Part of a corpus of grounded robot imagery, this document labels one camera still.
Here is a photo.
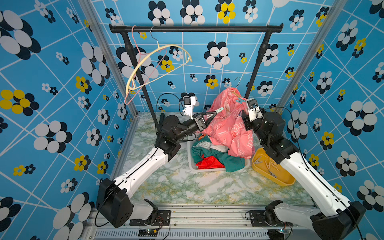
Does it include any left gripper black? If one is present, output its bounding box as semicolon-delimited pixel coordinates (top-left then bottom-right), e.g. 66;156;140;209
174;111;216;144

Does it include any pink printed jacket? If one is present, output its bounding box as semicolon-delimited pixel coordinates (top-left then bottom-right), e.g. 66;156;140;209
203;88;255;159

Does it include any green letter jacket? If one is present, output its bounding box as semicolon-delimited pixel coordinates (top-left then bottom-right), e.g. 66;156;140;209
190;134;246;172

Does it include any wooden hanger of pink jacket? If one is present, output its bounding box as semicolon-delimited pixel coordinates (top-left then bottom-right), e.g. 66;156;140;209
231;77;242;98

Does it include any red white rainbow jacket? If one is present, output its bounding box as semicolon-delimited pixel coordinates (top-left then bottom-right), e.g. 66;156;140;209
196;155;225;170

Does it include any beige clothespin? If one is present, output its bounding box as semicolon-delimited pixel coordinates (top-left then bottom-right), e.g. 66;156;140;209
265;159;280;175

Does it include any wooden hanger of green jacket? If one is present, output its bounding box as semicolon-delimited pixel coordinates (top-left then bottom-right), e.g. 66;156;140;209
125;26;193;91

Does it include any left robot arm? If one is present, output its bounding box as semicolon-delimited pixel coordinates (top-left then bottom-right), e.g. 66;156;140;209
96;108;223;228

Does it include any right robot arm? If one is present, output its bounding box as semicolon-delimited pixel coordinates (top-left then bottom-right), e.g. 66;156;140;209
240;109;366;240

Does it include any yellow plastic tub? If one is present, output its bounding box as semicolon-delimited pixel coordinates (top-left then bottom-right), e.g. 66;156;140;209
252;148;296;187

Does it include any white plastic basket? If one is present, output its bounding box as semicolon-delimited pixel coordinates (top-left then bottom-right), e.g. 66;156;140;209
187;137;251;172

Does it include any black clothes rack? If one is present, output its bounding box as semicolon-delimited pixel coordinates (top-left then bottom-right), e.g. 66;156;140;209
110;24;284;131

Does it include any green circuit board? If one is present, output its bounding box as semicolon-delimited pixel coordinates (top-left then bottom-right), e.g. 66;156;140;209
138;229;158;238

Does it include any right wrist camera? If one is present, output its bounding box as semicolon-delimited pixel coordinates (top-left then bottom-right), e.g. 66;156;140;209
246;98;263;122

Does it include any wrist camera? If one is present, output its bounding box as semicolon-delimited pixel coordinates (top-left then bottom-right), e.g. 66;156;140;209
183;96;197;120
246;98;263;122

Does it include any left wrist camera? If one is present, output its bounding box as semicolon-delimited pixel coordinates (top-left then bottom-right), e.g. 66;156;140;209
183;96;197;120

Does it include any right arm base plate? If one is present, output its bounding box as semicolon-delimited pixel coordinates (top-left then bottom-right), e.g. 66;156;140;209
245;211;293;228

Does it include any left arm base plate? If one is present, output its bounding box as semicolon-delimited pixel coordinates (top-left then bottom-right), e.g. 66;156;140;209
129;210;171;227

